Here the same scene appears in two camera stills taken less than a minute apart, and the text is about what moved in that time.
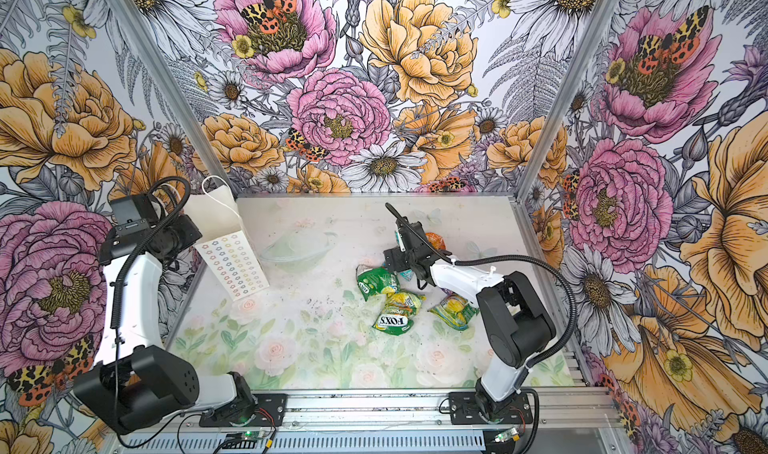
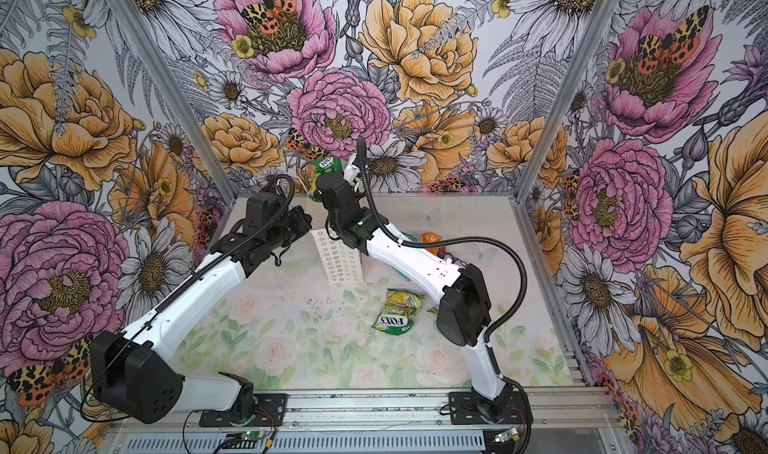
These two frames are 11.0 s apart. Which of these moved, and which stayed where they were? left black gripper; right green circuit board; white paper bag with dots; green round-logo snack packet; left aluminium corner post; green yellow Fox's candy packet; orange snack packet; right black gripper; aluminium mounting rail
Moved: right black gripper; green round-logo snack packet; white paper bag with dots; left black gripper
Stayed: right green circuit board; green yellow Fox's candy packet; left aluminium corner post; aluminium mounting rail; orange snack packet
